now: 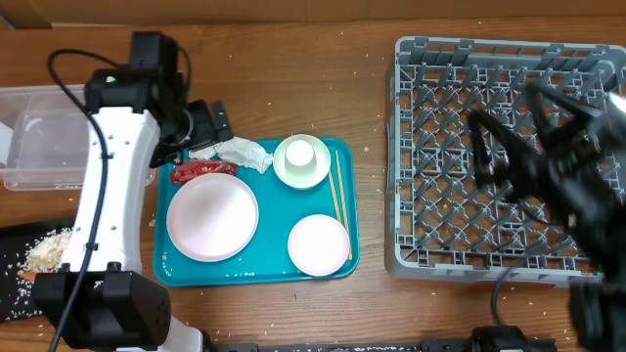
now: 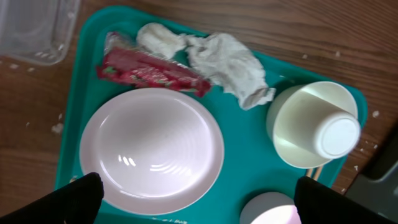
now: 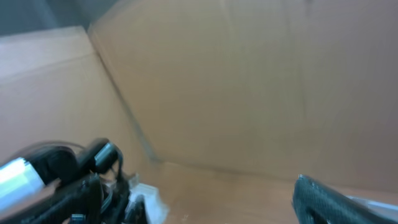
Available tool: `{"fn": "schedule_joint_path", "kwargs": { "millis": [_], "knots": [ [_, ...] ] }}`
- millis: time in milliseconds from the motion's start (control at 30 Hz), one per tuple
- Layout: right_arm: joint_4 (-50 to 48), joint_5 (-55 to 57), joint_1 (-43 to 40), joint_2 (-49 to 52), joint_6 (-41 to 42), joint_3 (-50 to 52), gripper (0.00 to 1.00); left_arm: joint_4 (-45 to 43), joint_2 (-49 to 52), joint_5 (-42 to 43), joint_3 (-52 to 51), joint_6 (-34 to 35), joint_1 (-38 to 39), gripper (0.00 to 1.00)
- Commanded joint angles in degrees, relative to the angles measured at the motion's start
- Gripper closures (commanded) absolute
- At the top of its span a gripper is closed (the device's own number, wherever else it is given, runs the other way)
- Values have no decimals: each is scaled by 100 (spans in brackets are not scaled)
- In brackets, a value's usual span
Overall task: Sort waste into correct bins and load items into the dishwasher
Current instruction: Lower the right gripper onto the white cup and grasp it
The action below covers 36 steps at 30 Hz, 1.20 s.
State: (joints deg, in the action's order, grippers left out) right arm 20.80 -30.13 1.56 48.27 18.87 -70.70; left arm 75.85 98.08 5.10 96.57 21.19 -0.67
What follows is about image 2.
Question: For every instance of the large crumpled white tissue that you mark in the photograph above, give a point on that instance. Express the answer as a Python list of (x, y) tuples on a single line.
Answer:
[(226, 62)]

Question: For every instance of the teal plastic tray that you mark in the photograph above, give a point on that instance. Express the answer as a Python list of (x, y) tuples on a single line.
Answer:
[(251, 165)]

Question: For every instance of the right wooden chopstick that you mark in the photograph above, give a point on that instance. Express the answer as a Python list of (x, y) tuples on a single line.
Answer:
[(317, 173)]

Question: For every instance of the left wooden chopstick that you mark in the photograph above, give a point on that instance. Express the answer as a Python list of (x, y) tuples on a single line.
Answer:
[(309, 172)]

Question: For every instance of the small crumpled white tissue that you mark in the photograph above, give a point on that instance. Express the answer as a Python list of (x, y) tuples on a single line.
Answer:
[(159, 40)]

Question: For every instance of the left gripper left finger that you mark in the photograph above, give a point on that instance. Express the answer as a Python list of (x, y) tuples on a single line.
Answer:
[(77, 202)]

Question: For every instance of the white cup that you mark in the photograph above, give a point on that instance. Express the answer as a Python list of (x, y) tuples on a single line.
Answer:
[(309, 124)]

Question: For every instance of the white bowl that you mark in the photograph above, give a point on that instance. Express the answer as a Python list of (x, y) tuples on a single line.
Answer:
[(329, 91)]

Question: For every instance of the red snack wrapper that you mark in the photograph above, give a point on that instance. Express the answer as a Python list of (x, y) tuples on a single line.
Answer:
[(126, 64)]

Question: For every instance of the large white plate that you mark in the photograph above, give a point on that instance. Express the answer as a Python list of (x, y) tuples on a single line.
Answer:
[(157, 151)]

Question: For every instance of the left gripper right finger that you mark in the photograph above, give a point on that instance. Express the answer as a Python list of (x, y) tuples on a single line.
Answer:
[(318, 204)]

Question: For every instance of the clear plastic bin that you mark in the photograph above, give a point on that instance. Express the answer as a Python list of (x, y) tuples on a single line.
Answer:
[(37, 31)]

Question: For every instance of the wooden chopstick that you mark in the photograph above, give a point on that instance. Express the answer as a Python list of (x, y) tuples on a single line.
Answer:
[(309, 172), (317, 173)]

